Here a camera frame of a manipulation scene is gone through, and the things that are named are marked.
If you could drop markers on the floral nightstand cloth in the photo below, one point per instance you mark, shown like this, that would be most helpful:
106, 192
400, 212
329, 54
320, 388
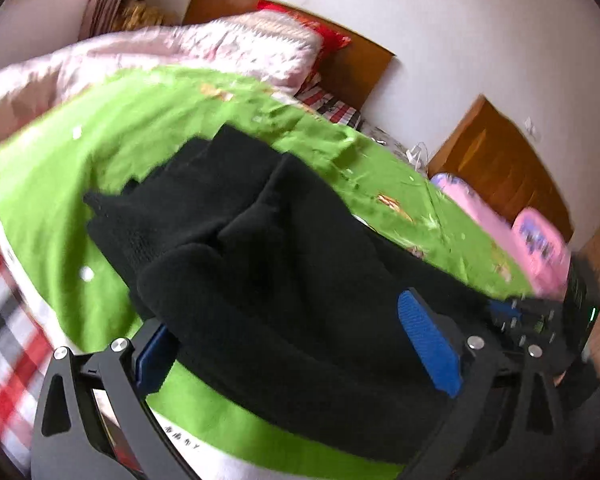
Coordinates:
417, 156

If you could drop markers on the wooden headboard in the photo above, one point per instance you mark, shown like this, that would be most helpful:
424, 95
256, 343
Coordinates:
351, 73
490, 153

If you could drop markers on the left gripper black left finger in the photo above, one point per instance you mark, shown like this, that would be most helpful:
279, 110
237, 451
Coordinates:
93, 421

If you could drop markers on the pink cartoon pillow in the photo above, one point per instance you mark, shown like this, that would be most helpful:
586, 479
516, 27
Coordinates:
542, 253

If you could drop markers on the black pants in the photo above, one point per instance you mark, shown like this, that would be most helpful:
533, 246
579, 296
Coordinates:
282, 301

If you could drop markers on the red plaid bed sheet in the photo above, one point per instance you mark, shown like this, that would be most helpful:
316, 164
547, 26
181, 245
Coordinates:
25, 352

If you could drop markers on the patterned window curtain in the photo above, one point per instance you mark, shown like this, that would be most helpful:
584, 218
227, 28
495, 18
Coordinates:
115, 0

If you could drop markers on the red pillow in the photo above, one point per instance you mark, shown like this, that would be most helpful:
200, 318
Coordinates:
332, 41

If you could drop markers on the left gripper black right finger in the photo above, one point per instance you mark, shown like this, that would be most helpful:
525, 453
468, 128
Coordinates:
506, 421

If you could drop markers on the pink bed sheet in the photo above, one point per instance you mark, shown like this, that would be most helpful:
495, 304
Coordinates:
479, 211

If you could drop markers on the right wooden headboard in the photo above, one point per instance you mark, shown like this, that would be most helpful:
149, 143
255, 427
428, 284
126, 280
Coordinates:
490, 153

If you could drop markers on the pink floral quilt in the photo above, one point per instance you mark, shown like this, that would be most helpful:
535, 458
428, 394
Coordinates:
267, 45

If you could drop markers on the green cartoon blanket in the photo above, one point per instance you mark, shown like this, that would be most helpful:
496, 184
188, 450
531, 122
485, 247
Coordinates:
137, 119

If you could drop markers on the left wooden headboard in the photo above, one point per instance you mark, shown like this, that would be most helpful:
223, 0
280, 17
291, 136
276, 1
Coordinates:
351, 73

